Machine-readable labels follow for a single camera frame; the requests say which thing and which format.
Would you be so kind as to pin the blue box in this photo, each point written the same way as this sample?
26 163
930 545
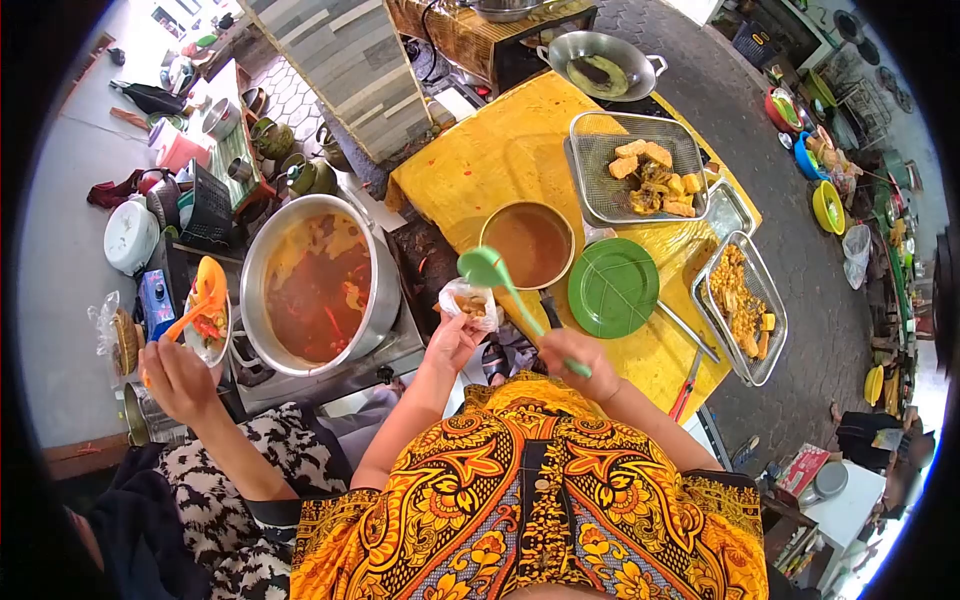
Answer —
155 300

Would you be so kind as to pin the yellow bowl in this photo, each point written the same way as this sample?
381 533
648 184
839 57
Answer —
874 385

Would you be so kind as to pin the person's left hand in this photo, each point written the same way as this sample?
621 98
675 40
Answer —
448 346

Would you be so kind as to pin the bagged wicker plates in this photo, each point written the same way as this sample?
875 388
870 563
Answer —
121 341

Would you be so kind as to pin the green leaf-pattern plate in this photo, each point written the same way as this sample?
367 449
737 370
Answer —
613 287

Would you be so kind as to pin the white rice cooker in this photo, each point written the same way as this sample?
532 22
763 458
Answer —
131 236

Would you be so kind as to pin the steel cup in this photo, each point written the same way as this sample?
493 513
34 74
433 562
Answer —
240 170

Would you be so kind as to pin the white bowl of food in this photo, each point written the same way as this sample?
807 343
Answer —
211 334

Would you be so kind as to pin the person's right fingers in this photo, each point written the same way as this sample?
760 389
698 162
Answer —
559 346

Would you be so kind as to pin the red basin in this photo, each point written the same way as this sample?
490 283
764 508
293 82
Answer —
780 111

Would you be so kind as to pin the empty steel tray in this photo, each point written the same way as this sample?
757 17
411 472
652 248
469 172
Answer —
727 211

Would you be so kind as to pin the person's right hand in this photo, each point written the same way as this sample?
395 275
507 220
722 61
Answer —
589 371

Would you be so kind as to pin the large steel broth pot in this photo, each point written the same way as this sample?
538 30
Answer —
319 289

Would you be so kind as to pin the black plastic crate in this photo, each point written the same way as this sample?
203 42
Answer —
208 204

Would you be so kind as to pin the small steel pot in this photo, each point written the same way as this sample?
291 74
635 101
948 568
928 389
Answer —
221 118

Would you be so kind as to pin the green plastic ladle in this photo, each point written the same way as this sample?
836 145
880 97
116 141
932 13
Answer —
484 268

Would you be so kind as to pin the person's left thumb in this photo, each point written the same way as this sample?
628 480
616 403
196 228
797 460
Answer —
475 334

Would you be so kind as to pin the pink plastic jug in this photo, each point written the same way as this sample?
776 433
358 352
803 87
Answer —
178 148

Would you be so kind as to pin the blue crate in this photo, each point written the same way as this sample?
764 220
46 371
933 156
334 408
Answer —
754 43

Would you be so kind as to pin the person's body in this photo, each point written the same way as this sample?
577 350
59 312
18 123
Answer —
525 487

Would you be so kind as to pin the red carton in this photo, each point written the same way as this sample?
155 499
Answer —
802 469

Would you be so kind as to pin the wooden cabinet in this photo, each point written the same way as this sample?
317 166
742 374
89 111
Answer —
480 41

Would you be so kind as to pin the red cloth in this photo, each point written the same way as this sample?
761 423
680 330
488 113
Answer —
112 191

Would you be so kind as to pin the steel tongs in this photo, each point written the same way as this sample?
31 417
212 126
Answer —
686 331

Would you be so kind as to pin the yellow tablecloth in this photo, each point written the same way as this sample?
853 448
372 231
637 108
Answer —
495 157

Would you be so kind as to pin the clear plastic food bag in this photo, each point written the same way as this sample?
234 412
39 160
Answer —
469 304

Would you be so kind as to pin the person's left fingers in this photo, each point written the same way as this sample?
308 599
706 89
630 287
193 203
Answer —
448 322

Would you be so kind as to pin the steel wok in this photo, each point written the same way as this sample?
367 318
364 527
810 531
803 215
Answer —
604 67

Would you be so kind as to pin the steel gas stove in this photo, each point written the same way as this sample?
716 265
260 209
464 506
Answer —
337 382

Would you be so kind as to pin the white table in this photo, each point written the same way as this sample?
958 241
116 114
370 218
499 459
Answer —
851 510

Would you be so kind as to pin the yellow-green basin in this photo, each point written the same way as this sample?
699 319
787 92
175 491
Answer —
829 208

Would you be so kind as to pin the blue basin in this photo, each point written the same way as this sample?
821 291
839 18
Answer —
805 157

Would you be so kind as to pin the table with green cloth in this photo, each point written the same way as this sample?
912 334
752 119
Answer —
225 161

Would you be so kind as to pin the orange plastic ladle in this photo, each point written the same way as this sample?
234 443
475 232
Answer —
210 279

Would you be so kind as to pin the saucepan of brown sauce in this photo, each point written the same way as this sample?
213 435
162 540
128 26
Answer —
529 244

